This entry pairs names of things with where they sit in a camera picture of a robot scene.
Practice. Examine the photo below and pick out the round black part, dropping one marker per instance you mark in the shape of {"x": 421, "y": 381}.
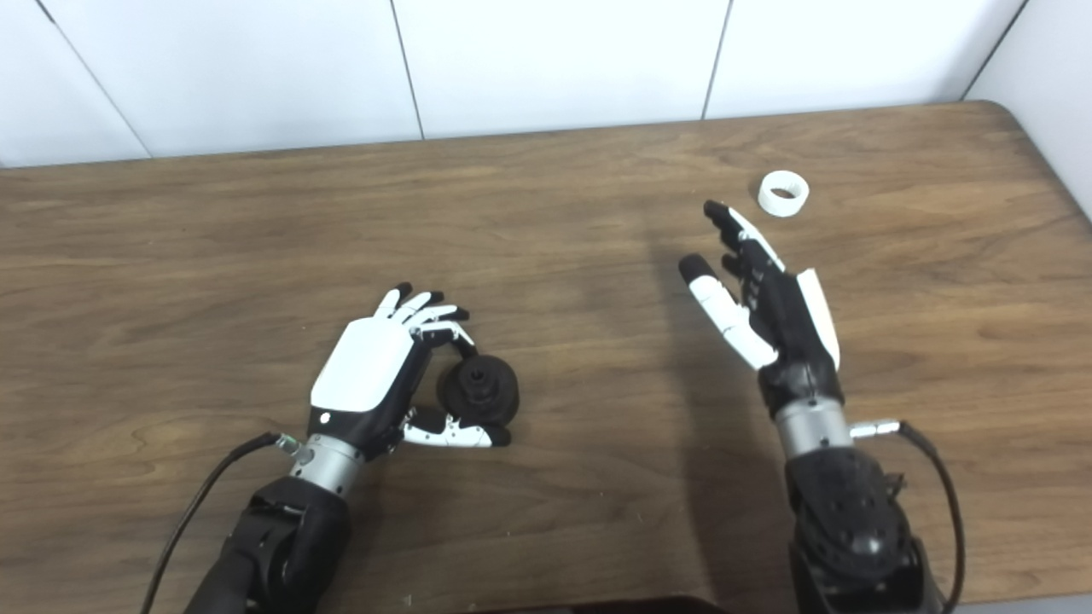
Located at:
{"x": 482, "y": 392}

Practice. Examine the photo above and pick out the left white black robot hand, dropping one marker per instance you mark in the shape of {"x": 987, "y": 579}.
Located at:
{"x": 363, "y": 367}

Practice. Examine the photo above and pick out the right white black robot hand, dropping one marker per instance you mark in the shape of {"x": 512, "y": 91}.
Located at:
{"x": 789, "y": 328}

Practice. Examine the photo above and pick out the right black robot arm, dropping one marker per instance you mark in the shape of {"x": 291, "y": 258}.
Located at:
{"x": 845, "y": 512}

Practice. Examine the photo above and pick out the dark robot torso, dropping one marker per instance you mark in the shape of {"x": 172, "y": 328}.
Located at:
{"x": 597, "y": 607}

